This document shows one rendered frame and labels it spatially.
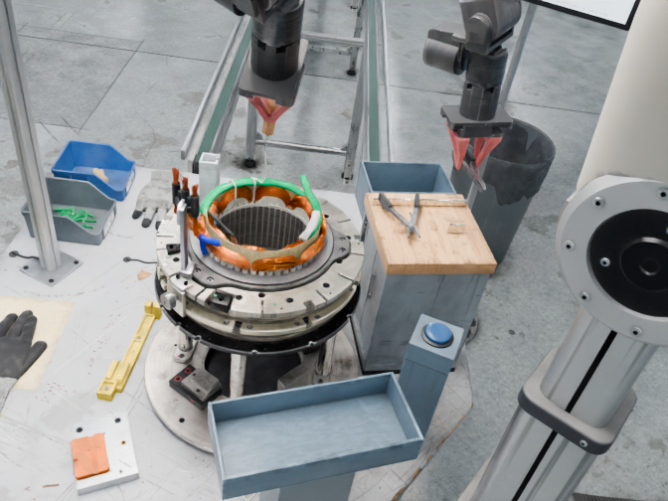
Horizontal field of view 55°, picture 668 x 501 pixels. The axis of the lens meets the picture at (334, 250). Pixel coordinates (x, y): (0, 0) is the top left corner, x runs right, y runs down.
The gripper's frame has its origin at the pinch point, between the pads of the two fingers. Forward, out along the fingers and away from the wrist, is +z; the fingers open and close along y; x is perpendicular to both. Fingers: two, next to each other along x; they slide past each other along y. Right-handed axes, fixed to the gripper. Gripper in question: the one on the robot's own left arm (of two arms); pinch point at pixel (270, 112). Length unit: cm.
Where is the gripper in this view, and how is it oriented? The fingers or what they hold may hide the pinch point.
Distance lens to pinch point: 88.3
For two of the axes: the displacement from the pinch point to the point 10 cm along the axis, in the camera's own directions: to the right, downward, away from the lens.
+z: -1.3, 4.6, 8.8
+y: -1.9, 8.6, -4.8
